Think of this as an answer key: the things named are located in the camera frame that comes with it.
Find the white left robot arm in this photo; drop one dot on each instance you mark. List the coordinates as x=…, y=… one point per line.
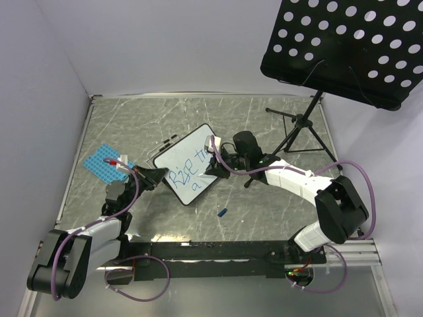
x=66, y=257

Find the small black-framed whiteboard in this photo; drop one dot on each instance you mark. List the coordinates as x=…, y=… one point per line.
x=185, y=158

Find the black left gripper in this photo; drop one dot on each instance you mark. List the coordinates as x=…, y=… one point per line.
x=154, y=175

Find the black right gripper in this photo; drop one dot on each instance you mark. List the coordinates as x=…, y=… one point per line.
x=215, y=168

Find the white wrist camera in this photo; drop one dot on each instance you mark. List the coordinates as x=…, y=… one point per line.
x=213, y=144
x=121, y=164

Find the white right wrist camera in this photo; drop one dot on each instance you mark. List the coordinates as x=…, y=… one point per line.
x=213, y=144

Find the blue studded building plate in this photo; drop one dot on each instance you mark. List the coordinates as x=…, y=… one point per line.
x=102, y=170

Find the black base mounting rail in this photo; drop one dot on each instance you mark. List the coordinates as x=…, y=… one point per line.
x=269, y=258

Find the blue marker cap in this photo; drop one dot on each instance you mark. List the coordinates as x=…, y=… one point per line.
x=222, y=212

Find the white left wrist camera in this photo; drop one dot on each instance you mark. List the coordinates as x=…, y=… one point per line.
x=121, y=164

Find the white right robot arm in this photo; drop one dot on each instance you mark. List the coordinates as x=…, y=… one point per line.
x=340, y=209

